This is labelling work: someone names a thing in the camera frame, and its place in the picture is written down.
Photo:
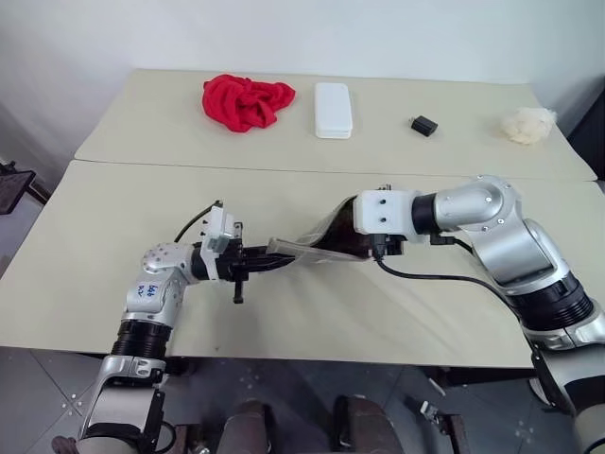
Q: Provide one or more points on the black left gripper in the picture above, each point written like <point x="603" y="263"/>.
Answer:
<point x="231" y="260"/>

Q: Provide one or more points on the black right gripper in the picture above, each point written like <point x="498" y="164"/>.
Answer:
<point x="392" y="246"/>

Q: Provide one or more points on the grey plaid pouch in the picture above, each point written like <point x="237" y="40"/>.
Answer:
<point x="335" y="232"/>

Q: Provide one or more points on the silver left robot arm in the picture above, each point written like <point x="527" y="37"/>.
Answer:
<point x="151" y="293"/>

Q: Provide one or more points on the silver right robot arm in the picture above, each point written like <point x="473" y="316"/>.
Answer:
<point x="487" y="208"/>

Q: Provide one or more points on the small black adapter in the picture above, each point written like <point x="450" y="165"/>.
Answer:
<point x="424" y="126"/>

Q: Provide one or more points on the white rectangular box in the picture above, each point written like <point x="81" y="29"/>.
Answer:
<point x="333" y="111"/>

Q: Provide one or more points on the crumpled red cloth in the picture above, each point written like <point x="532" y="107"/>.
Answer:
<point x="241" y="101"/>

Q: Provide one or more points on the dark rounded shape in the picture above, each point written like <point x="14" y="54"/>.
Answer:
<point x="250" y="425"/>
<point x="364" y="425"/>

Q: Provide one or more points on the small white floor object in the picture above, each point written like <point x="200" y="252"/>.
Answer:
<point x="429" y="410"/>

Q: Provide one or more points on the white cotton wad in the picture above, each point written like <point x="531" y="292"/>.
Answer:
<point x="527" y="125"/>

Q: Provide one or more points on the dark blue object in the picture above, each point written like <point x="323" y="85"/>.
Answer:
<point x="591" y="123"/>

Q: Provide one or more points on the dark framed stand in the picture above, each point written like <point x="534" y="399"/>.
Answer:
<point x="16" y="186"/>

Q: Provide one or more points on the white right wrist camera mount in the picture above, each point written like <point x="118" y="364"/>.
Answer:
<point x="385" y="213"/>

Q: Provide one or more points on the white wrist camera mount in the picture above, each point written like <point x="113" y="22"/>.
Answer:
<point x="217" y="236"/>
<point x="385" y="213"/>

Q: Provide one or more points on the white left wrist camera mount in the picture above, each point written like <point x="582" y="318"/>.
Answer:
<point x="217" y="236"/>

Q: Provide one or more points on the black table frame bracket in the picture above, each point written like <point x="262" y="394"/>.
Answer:
<point x="182" y="366"/>

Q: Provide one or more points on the black table frame bar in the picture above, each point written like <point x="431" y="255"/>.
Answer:
<point x="472" y="377"/>

